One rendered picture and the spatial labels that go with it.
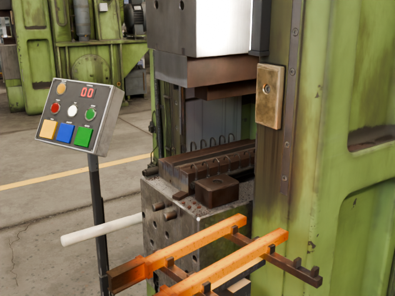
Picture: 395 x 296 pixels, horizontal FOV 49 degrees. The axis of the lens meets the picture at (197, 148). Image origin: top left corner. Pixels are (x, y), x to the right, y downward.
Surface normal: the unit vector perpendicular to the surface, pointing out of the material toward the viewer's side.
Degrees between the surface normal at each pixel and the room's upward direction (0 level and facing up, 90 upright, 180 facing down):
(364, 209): 90
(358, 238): 90
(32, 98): 90
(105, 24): 79
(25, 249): 0
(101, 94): 60
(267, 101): 90
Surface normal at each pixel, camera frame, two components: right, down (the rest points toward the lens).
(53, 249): 0.00, -0.94
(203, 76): 0.56, 0.28
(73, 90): -0.45, -0.22
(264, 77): -0.83, 0.19
